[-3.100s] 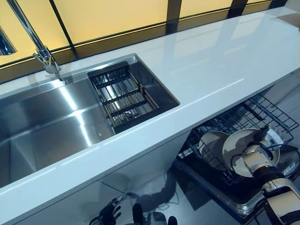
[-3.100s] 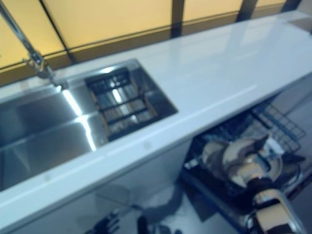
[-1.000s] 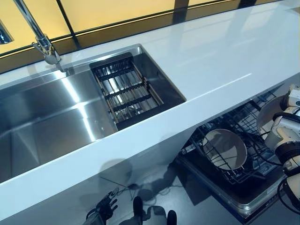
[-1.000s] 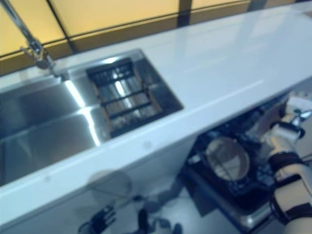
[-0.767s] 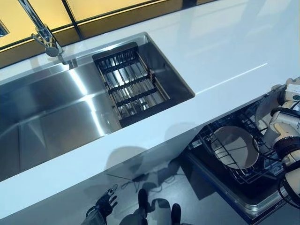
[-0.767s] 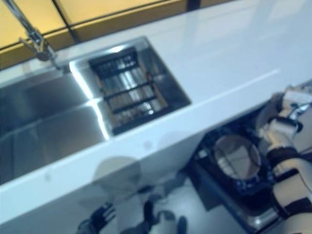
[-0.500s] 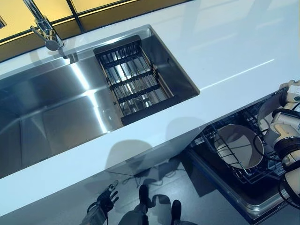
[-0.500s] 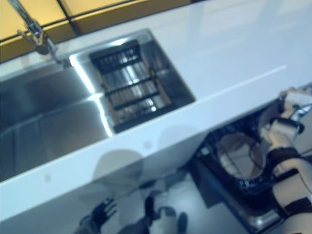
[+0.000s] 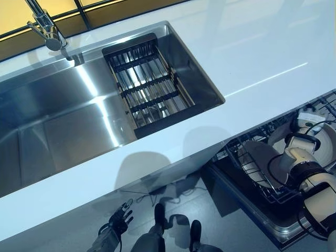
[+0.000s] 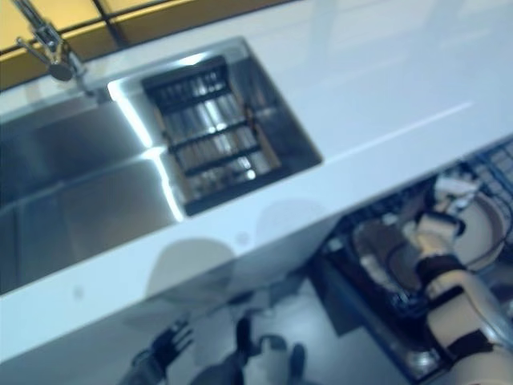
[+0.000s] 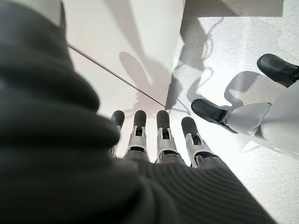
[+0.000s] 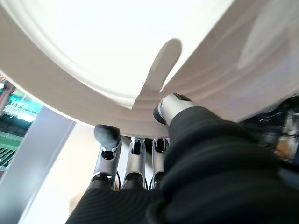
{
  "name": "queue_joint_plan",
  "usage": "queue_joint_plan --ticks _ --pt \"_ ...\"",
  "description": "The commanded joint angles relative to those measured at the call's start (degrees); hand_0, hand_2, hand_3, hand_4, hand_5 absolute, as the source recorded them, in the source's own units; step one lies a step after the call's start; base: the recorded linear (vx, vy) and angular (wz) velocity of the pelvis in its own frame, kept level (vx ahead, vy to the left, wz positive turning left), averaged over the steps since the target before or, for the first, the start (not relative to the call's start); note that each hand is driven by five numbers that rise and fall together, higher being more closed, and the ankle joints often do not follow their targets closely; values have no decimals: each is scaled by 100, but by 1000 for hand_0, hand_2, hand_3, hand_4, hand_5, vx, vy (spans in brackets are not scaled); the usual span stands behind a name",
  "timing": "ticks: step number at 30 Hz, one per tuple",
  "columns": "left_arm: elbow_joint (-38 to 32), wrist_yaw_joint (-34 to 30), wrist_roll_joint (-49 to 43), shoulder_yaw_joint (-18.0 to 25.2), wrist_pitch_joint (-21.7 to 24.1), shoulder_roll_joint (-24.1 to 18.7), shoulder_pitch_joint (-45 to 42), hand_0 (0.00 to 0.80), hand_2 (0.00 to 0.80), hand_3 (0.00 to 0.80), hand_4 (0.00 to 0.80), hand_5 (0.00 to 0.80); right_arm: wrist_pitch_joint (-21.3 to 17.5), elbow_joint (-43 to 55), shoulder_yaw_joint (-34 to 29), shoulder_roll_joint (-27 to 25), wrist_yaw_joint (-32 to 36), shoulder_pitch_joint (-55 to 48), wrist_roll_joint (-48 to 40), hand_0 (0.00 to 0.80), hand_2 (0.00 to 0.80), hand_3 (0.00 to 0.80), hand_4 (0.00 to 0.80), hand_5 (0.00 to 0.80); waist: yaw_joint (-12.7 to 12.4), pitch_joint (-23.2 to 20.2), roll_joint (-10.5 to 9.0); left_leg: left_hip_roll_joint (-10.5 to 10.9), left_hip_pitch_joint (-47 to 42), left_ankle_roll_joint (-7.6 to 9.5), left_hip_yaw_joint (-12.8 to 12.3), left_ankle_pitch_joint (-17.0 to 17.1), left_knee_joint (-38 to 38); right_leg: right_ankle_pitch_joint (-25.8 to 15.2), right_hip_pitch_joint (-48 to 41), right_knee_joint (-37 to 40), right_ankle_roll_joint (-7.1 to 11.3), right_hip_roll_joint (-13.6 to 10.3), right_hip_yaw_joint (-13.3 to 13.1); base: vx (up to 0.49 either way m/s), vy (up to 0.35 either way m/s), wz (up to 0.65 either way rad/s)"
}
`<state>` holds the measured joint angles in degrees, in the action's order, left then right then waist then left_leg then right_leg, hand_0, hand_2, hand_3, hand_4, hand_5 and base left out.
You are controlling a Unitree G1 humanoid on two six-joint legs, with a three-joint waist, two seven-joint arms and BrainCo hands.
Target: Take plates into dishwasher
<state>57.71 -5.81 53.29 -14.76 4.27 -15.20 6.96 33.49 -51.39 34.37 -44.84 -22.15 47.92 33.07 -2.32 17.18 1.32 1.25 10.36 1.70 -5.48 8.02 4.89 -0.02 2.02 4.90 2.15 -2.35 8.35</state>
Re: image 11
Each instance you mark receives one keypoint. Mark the robot left hand dark palm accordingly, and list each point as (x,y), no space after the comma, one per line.
(70,163)

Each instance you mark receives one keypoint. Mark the white kitchen cabinet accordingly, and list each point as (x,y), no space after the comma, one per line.
(121,46)

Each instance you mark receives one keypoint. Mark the black robot foot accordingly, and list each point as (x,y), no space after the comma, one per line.
(208,110)
(275,67)

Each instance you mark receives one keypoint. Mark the white robot leg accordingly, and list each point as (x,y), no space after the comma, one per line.
(268,121)

